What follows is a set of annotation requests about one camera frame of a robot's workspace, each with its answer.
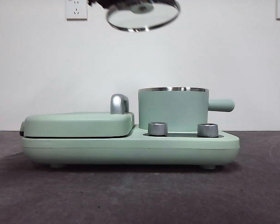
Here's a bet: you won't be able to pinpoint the green grill lid, silver handle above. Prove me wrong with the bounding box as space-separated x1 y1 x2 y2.
19 93 136 139

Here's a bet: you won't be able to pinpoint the silver control knob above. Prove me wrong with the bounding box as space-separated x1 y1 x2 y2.
197 122 219 138
147 121 168 137

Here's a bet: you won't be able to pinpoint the glass lid with green knob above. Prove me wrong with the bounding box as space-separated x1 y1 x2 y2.
105 0 181 33

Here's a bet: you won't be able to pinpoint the mint green pot with handle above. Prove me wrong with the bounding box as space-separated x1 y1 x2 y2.
138 86 236 131

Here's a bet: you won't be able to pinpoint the mint green cooker base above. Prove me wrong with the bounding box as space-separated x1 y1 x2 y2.
21 128 241 170

